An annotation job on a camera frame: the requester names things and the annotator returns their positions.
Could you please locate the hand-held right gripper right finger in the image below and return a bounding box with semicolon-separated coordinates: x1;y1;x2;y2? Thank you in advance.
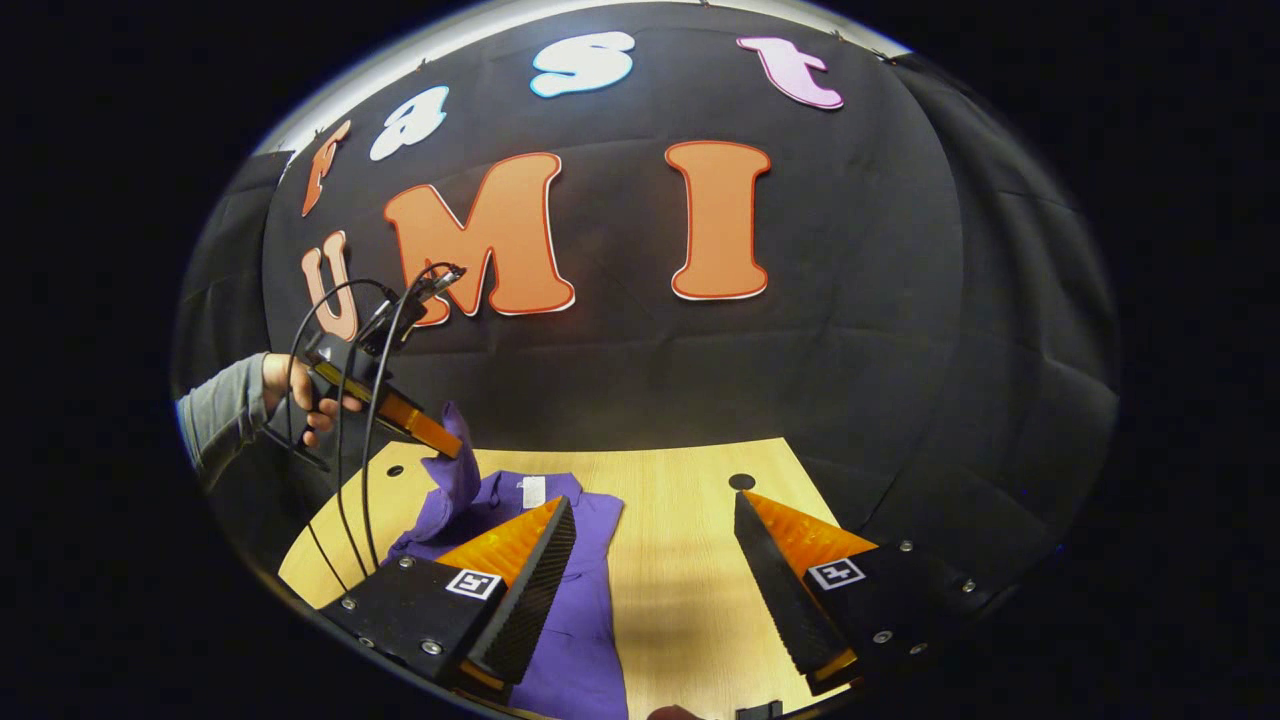
733;490;1001;698

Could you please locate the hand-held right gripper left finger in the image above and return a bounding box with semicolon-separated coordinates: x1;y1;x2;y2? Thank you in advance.
318;496;578;701

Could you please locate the purple button shirt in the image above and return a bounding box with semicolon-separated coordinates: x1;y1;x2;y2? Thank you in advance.
385;402;629;720

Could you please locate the black backdrop cloth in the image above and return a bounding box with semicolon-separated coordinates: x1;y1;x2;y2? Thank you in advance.
170;5;1119;591

